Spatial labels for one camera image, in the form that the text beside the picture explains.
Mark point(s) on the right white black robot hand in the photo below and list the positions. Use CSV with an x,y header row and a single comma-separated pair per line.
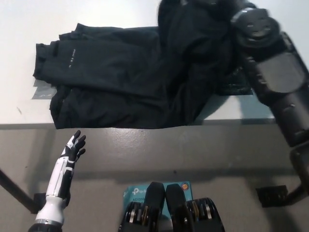
x,y
220,8

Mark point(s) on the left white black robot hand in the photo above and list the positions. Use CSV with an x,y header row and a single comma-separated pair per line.
x,y
62,169

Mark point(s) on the black Columbia jacket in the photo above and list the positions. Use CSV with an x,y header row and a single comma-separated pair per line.
x,y
120,84

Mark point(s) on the black metal table leg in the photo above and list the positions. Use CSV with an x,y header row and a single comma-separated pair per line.
x,y
272,195
14,188

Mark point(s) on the teal tp-link box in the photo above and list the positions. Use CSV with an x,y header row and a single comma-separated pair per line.
x,y
135,192

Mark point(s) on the grey tape patch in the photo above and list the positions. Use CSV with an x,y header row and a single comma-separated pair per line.
x,y
42,93

